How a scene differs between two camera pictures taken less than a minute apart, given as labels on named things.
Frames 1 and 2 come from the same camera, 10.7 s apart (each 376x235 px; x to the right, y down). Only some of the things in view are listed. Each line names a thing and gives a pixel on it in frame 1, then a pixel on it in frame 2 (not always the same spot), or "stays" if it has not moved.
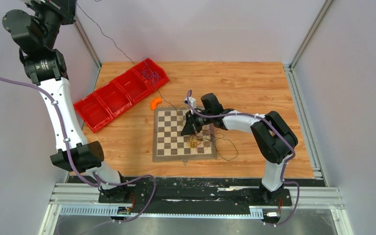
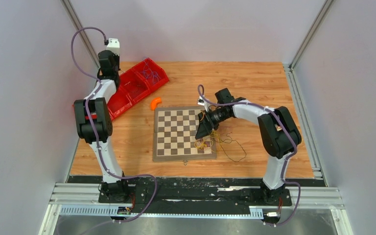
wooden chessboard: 169,145 stays
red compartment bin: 100,107 stays
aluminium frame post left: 77,23 stays
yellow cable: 193,141 → 203,144
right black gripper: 191,127 → 205,127
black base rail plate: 237,193 stays
